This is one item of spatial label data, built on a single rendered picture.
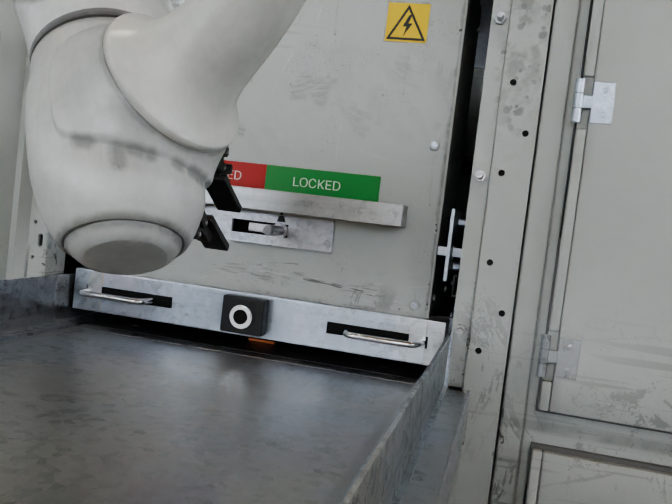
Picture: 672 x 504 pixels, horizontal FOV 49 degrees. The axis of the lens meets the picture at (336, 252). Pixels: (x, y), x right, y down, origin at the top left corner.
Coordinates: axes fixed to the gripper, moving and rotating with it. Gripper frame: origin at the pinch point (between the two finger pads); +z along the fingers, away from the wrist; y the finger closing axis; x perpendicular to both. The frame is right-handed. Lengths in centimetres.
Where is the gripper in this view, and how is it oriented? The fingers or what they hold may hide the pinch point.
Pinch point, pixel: (215, 213)
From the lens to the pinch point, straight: 86.4
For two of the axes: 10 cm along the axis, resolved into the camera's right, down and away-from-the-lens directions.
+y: -2.2, 8.7, -4.4
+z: 1.4, 4.7, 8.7
